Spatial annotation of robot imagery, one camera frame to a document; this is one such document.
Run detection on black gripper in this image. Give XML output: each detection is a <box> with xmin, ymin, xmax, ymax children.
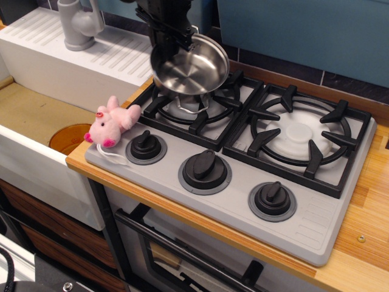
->
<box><xmin>136</xmin><ymin>0</ymin><xmax>195</xmax><ymax>64</ymax></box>

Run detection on stainless steel pan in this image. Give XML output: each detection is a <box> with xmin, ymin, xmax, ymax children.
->
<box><xmin>150</xmin><ymin>33</ymin><xmax>230</xmax><ymax>114</ymax></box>

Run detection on black left stove knob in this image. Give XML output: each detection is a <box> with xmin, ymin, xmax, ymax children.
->
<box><xmin>125</xmin><ymin>130</ymin><xmax>167</xmax><ymax>165</ymax></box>

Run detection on black stove knob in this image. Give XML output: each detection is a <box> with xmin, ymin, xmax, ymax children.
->
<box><xmin>248</xmin><ymin>181</ymin><xmax>297</xmax><ymax>223</ymax></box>
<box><xmin>178</xmin><ymin>149</ymin><xmax>232</xmax><ymax>196</ymax></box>
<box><xmin>125</xmin><ymin>130</ymin><xmax>167</xmax><ymax>165</ymax></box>

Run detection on black middle stove knob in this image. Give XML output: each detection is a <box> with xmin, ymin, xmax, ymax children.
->
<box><xmin>178</xmin><ymin>149</ymin><xmax>232</xmax><ymax>196</ymax></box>

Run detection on grey toy stove top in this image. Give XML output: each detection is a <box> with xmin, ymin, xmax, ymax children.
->
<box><xmin>84</xmin><ymin>56</ymin><xmax>378</xmax><ymax>268</ymax></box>

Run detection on black right stove knob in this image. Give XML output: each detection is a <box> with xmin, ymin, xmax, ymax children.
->
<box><xmin>248</xmin><ymin>181</ymin><xmax>297</xmax><ymax>223</ymax></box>

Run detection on black left burner grate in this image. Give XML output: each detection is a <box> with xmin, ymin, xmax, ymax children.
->
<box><xmin>133</xmin><ymin>70</ymin><xmax>264</xmax><ymax>151</ymax></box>

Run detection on black burner grate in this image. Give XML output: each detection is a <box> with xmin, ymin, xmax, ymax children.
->
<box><xmin>133</xmin><ymin>70</ymin><xmax>264</xmax><ymax>151</ymax></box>
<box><xmin>222</xmin><ymin>84</ymin><xmax>376</xmax><ymax>199</ymax></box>

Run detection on grey toy faucet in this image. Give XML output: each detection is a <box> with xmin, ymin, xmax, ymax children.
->
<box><xmin>57</xmin><ymin>0</ymin><xmax>105</xmax><ymax>51</ymax></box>

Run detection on pink stuffed pig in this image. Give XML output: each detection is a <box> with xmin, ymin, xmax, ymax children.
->
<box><xmin>84</xmin><ymin>96</ymin><xmax>141</xmax><ymax>148</ymax></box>

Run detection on white toy sink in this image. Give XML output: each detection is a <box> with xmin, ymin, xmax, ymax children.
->
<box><xmin>1</xmin><ymin>8</ymin><xmax>152</xmax><ymax>231</ymax></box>

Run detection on black right burner grate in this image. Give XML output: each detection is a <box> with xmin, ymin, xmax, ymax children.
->
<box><xmin>222</xmin><ymin>84</ymin><xmax>376</xmax><ymax>199</ymax></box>

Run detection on orange plastic bowl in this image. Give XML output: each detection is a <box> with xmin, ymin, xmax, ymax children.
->
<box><xmin>49</xmin><ymin>123</ymin><xmax>91</xmax><ymax>155</ymax></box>

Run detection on wooden drawer fronts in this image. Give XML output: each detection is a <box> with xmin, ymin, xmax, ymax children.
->
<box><xmin>1</xmin><ymin>181</ymin><xmax>129</xmax><ymax>291</ymax></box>

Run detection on oven door with black handle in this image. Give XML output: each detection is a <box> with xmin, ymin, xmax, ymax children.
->
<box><xmin>114</xmin><ymin>204</ymin><xmax>295</xmax><ymax>291</ymax></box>

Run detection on black braided cable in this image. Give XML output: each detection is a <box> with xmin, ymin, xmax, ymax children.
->
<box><xmin>0</xmin><ymin>246</ymin><xmax>16</xmax><ymax>292</ymax></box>

